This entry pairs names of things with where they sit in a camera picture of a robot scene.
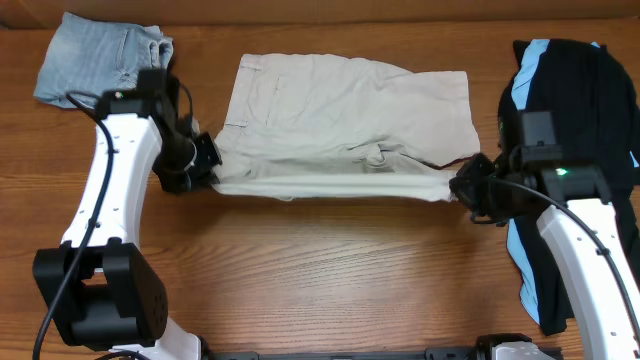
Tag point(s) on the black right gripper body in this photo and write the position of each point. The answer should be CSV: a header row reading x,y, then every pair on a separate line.
x,y
470,180

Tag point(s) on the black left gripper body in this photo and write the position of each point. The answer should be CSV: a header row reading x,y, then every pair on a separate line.
x,y
206,157

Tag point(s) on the beige khaki shorts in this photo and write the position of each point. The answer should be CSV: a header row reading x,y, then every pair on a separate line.
x,y
316,126

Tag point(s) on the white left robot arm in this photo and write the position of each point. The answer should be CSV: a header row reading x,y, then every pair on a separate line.
x,y
100,291

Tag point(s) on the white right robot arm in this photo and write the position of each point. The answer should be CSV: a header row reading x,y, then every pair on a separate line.
x,y
571,205

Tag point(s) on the black and blue garment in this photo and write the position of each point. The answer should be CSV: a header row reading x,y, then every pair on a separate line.
x,y
592,100

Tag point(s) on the folded light blue jeans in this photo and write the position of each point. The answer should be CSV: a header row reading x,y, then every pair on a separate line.
x,y
92,57

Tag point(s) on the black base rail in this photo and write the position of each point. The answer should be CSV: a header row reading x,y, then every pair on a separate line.
x,y
432,353

